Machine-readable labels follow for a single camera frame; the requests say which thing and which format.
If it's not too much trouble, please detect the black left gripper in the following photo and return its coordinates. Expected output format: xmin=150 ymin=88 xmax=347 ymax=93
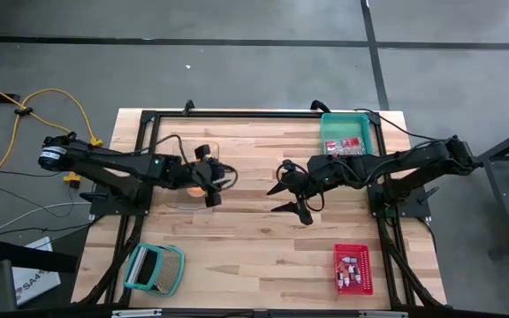
xmin=150 ymin=144 xmax=228 ymax=208

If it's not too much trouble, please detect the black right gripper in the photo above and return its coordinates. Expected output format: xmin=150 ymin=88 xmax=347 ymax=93
xmin=266 ymin=154 xmax=358 ymax=214

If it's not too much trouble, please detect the red snack bag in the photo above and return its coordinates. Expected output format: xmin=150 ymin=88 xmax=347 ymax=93
xmin=323 ymin=137 xmax=367 ymax=157

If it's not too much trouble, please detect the clear plastic bin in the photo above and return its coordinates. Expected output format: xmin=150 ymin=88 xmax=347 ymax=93
xmin=164 ymin=140 xmax=221 ymax=213

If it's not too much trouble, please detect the teal plastic bin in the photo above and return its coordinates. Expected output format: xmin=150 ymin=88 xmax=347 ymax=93
xmin=319 ymin=112 xmax=376 ymax=160

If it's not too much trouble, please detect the red plastic basket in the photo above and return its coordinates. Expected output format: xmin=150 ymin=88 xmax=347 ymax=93
xmin=332 ymin=243 xmax=374 ymax=296

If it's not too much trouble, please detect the white printed box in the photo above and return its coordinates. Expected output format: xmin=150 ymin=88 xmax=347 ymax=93
xmin=11 ymin=236 xmax=62 ymax=307

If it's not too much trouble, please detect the black metal stand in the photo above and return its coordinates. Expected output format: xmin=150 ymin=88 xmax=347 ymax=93
xmin=459 ymin=121 xmax=509 ymax=248

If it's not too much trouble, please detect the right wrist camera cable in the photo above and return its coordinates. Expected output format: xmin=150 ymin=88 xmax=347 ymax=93
xmin=275 ymin=158 xmax=326 ymax=213

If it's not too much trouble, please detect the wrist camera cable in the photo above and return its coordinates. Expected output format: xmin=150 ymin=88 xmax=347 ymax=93
xmin=148 ymin=133 xmax=239 ymax=191
xmin=275 ymin=158 xmax=326 ymax=213

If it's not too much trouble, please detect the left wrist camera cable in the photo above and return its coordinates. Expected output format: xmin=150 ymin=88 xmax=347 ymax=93
xmin=148 ymin=133 xmax=239 ymax=191

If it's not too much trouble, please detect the black aluminium table frame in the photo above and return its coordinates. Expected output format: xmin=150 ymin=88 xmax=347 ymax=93
xmin=71 ymin=109 xmax=449 ymax=310

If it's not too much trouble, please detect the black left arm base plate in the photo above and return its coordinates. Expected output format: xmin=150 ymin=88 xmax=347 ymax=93
xmin=89 ymin=181 xmax=154 ymax=217

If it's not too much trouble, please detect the yellow floor cable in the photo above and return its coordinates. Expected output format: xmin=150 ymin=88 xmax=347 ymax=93
xmin=0 ymin=74 xmax=104 ymax=190

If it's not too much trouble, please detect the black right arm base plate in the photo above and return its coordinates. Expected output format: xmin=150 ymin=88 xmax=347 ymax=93
xmin=367 ymin=183 xmax=432 ymax=218

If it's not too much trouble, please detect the black right arm base cable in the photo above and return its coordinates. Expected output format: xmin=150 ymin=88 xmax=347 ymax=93
xmin=353 ymin=107 xmax=441 ymax=141

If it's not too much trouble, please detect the white floor cable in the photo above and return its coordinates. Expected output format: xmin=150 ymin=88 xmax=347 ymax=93
xmin=0 ymin=201 xmax=95 ymax=238

